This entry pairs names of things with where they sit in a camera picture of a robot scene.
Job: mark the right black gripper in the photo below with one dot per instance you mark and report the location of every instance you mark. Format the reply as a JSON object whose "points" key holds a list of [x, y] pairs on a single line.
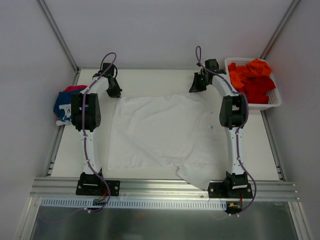
{"points": [[196, 84]]}

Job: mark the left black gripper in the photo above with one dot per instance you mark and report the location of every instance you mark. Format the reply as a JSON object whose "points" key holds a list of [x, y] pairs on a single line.
{"points": [[113, 88]]}

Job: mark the white t-shirt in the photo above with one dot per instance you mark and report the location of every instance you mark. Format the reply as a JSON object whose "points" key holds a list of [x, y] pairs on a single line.
{"points": [[176, 131]]}

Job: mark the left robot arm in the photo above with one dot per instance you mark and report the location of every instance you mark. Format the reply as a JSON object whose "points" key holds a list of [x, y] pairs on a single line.
{"points": [[86, 117]]}

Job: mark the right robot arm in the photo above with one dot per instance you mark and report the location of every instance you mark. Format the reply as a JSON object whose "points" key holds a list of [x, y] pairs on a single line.
{"points": [[233, 115]]}

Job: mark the folded blue printed t-shirt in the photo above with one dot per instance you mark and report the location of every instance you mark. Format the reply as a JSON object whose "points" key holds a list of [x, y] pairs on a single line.
{"points": [[62, 108]]}

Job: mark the red t-shirt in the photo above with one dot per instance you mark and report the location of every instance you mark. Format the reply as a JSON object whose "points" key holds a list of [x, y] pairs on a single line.
{"points": [[255, 88]]}

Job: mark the orange t-shirt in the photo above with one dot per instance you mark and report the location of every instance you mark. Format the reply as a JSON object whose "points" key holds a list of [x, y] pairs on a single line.
{"points": [[240, 74]]}

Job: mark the white plastic basket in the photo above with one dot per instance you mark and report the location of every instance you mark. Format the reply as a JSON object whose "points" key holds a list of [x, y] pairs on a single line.
{"points": [[274, 95]]}

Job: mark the left aluminium frame post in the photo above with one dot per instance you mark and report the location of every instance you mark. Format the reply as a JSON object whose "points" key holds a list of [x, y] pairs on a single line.
{"points": [[57, 33]]}

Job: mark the aluminium frame post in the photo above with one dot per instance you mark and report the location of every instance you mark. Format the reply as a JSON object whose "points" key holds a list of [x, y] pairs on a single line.
{"points": [[57, 33], [292, 7]]}

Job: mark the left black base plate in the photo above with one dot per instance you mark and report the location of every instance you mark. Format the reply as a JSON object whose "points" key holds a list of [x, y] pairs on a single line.
{"points": [[92, 185]]}

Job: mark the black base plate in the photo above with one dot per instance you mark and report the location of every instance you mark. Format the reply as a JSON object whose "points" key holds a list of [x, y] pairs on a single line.
{"points": [[219, 190], [92, 185]]}

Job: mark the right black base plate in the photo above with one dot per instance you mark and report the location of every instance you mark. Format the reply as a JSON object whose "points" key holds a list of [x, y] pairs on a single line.
{"points": [[219, 190]]}

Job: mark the aluminium mounting rail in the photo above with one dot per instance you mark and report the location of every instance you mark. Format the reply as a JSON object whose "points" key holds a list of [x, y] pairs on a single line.
{"points": [[274, 191]]}

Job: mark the right aluminium frame post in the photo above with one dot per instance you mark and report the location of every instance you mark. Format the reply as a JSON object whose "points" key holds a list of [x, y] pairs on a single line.
{"points": [[292, 7]]}

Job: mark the white slotted cable duct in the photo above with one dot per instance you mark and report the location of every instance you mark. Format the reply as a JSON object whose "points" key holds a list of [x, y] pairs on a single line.
{"points": [[116, 203]]}

